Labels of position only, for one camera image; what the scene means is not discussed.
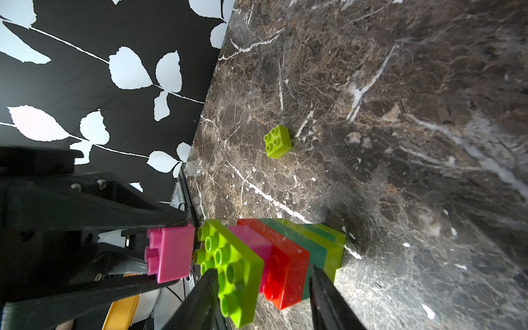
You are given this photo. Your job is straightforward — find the red lego brick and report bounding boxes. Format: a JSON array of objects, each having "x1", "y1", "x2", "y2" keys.
[{"x1": 237, "y1": 219, "x2": 310, "y2": 311}]

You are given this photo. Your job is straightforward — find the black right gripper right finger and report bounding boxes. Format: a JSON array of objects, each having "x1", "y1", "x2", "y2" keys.
[{"x1": 309, "y1": 264, "x2": 367, "y2": 330}]

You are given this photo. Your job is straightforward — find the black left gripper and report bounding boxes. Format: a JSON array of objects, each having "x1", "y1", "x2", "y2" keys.
[{"x1": 1, "y1": 146, "x2": 190, "y2": 329}]

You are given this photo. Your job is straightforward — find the lime 2x2 lego brick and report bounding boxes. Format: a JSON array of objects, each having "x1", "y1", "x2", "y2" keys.
[{"x1": 263, "y1": 125, "x2": 292, "y2": 159}]

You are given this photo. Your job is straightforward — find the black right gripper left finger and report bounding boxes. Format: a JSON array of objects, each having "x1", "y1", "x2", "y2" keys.
[{"x1": 162, "y1": 269, "x2": 219, "y2": 330}]

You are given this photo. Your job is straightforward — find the lime 2x4 lego brick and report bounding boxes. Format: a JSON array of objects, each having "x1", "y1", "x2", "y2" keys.
[{"x1": 193, "y1": 219, "x2": 264, "y2": 328}]

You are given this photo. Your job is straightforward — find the pink 2x2 lego brick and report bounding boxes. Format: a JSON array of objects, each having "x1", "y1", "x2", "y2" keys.
[
  {"x1": 228, "y1": 225, "x2": 272, "y2": 294},
  {"x1": 144, "y1": 224, "x2": 195, "y2": 283}
]

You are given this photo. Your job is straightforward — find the lime green lego stack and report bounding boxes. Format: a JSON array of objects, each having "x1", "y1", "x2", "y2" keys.
[{"x1": 278, "y1": 219, "x2": 346, "y2": 283}]

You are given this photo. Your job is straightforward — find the dark green 2x4 lego brick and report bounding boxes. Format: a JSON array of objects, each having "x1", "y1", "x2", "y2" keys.
[{"x1": 260, "y1": 219, "x2": 325, "y2": 300}]

